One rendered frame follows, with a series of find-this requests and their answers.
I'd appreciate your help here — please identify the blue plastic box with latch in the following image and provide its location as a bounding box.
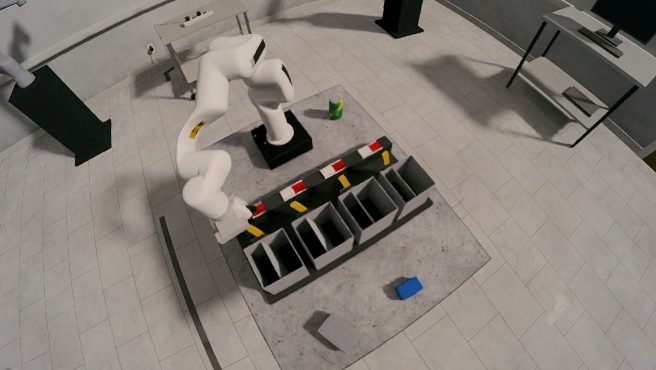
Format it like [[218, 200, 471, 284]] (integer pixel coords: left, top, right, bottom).
[[395, 276, 423, 301]]

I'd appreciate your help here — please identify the green drink can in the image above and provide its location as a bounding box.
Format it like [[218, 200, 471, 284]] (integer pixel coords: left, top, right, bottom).
[[329, 95, 343, 120]]

